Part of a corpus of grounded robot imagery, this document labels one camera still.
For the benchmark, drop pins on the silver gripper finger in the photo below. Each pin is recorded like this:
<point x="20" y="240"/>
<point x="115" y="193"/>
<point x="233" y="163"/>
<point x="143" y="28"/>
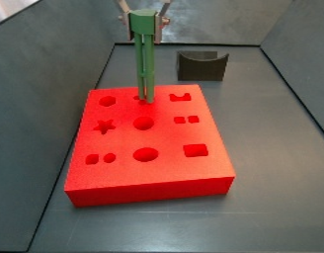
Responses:
<point x="124" y="16"/>
<point x="162" y="21"/>

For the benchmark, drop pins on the red foam shape board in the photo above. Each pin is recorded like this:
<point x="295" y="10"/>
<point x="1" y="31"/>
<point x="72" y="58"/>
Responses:
<point x="142" y="152"/>

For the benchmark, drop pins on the black curved holder stand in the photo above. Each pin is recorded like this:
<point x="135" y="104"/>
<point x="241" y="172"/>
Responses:
<point x="200" y="65"/>

